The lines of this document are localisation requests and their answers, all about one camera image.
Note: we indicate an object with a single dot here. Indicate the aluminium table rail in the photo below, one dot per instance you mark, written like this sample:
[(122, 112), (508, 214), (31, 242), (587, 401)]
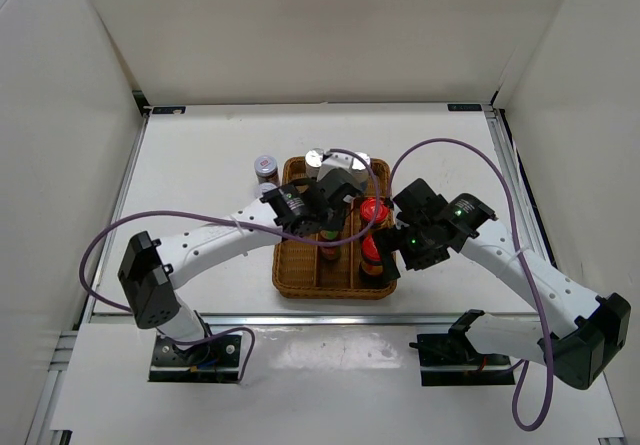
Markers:
[(312, 319)]

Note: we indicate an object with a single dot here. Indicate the woven wicker divided basket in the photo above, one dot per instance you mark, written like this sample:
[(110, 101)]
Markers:
[(300, 271)]

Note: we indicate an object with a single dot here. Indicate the purple lid jar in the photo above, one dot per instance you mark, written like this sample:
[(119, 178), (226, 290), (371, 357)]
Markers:
[(266, 170), (264, 188)]

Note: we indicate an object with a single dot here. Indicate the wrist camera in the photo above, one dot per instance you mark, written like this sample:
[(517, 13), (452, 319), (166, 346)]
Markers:
[(417, 203), (335, 180)]

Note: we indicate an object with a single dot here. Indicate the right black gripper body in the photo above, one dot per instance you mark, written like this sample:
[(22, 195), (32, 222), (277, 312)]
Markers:
[(413, 237)]

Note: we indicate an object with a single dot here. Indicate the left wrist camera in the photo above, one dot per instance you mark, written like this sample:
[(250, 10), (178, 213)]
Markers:
[(335, 180)]

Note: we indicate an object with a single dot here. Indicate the silver lid spice jar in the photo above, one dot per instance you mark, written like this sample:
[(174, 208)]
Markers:
[(313, 160), (359, 169)]

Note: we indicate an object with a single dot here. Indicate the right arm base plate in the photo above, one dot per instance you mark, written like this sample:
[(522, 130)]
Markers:
[(444, 364)]

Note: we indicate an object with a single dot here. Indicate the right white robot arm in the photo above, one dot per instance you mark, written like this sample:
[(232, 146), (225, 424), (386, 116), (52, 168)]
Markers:
[(577, 333)]

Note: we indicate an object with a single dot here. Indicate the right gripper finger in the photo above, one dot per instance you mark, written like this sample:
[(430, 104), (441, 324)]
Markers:
[(425, 259), (386, 241)]

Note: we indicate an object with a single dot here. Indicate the red lid chili jar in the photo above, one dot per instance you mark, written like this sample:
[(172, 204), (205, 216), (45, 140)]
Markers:
[(371, 271), (375, 211)]

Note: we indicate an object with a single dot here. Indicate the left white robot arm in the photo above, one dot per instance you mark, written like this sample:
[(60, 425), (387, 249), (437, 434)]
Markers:
[(152, 270)]

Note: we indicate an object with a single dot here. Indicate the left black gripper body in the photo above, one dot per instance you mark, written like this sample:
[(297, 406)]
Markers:
[(334, 221)]

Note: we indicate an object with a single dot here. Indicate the sauce bottle yellow cap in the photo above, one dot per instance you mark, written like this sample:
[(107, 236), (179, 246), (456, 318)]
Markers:
[(331, 253)]

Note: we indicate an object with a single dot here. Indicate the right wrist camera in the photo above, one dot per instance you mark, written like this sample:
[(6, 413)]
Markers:
[(417, 203)]

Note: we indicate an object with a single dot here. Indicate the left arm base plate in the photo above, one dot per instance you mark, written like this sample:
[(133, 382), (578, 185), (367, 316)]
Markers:
[(215, 362)]

